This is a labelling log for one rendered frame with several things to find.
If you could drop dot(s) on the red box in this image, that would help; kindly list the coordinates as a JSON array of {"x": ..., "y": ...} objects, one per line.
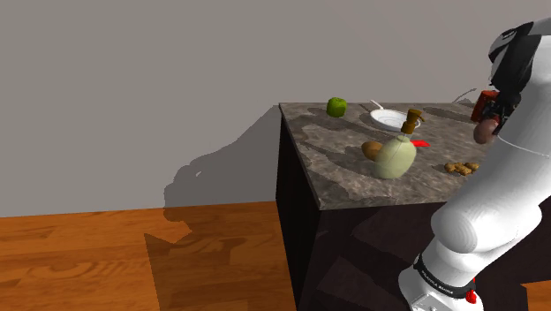
[{"x": 481, "y": 105}]

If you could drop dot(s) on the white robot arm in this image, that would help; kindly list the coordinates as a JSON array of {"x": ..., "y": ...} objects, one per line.
[{"x": 495, "y": 202}]

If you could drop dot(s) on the brown round object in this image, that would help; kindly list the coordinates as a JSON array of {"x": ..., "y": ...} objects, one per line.
[{"x": 484, "y": 131}]

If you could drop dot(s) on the dark counter cabinet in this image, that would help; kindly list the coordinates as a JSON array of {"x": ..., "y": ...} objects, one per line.
[{"x": 301, "y": 224}]

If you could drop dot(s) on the brown potato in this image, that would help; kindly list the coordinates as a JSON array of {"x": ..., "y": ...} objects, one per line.
[{"x": 369, "y": 150}]

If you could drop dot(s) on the pale green soap dispenser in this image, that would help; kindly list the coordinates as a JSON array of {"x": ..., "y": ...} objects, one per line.
[{"x": 396, "y": 157}]

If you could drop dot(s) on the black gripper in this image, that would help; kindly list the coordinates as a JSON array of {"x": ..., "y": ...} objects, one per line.
[{"x": 514, "y": 69}]

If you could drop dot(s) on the flat red card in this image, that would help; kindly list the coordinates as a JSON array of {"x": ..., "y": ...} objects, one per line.
[{"x": 421, "y": 144}]

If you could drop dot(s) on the ginger root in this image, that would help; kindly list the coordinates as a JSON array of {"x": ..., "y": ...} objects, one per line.
[{"x": 461, "y": 168}]

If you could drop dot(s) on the green apple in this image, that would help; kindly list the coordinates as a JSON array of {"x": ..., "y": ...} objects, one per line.
[{"x": 336, "y": 107}]

